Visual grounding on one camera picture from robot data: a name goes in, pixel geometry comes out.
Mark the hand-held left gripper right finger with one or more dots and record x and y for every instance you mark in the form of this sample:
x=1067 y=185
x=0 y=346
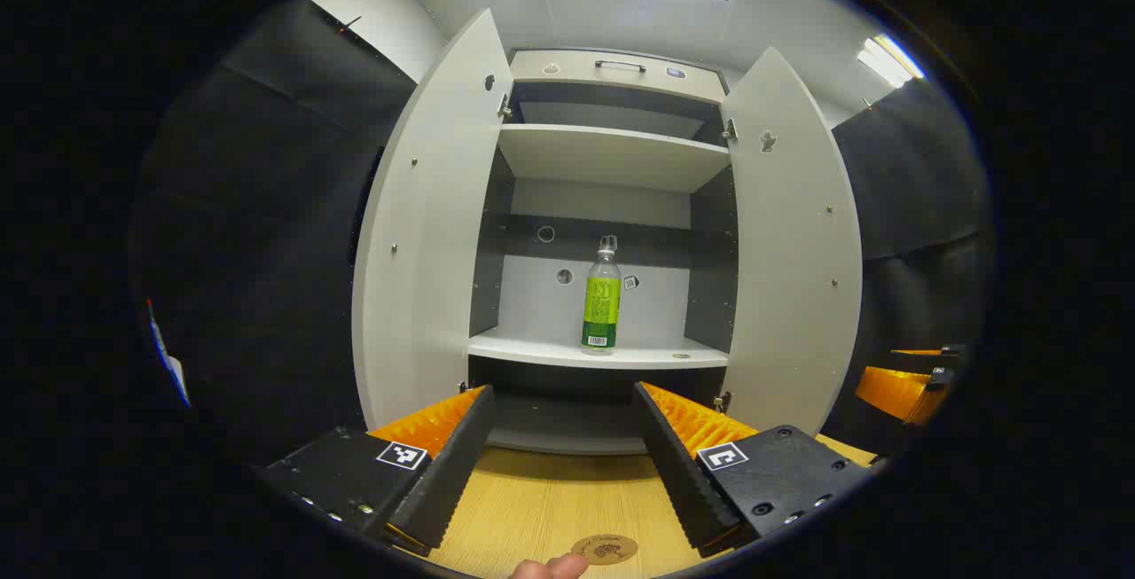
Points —
x=687 y=481

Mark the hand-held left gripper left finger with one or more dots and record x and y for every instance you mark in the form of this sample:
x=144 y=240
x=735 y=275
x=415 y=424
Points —
x=443 y=481

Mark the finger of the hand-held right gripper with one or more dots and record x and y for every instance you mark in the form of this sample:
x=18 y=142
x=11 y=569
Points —
x=922 y=353
x=896 y=393

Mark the round brown coaster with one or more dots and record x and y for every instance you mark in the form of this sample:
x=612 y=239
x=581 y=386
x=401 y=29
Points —
x=612 y=551

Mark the grey cabinet door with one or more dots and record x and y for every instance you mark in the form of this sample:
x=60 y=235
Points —
x=789 y=277
x=426 y=251

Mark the green drink bottle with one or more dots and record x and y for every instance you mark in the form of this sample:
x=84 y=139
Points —
x=601 y=313

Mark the grey cabinet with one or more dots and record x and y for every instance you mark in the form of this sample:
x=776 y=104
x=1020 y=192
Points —
x=550 y=295

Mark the white cabinet shelf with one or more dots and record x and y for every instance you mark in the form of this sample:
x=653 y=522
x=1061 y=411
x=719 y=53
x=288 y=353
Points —
x=612 y=158
x=532 y=350

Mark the small ceiling light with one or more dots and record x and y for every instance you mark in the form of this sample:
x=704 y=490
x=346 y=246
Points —
x=889 y=60

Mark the bright monitor screen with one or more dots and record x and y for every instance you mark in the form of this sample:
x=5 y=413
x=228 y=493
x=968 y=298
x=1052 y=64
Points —
x=170 y=357

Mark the black backdrop cloth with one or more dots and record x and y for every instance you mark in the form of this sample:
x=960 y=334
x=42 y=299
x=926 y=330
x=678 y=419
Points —
x=266 y=207

